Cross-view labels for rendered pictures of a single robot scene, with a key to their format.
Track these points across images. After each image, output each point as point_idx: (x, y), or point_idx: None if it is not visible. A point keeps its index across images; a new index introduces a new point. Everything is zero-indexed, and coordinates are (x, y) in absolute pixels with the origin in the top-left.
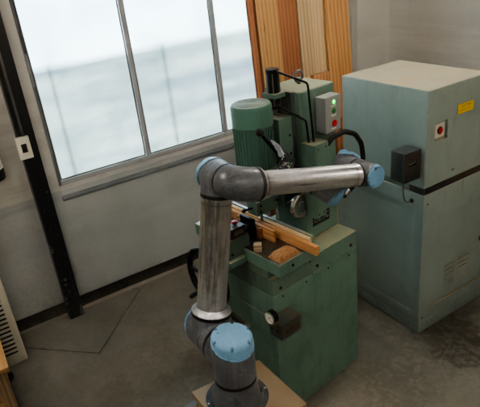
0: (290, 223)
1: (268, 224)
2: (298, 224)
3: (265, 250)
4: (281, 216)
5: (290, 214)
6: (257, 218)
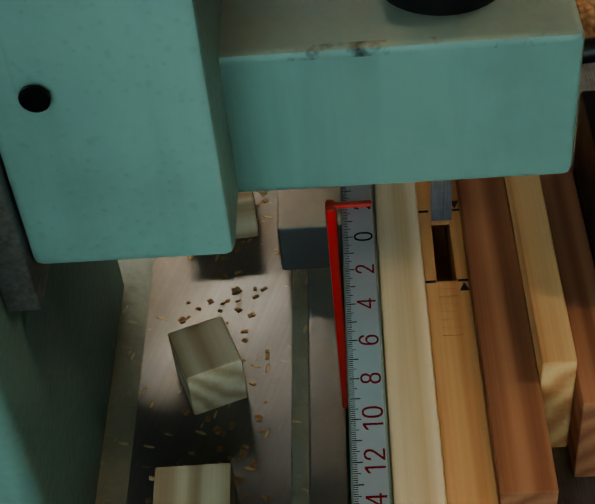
0: (86, 356)
1: (417, 183)
2: (93, 269)
3: None
4: (62, 427)
5: (67, 283)
6: (425, 288)
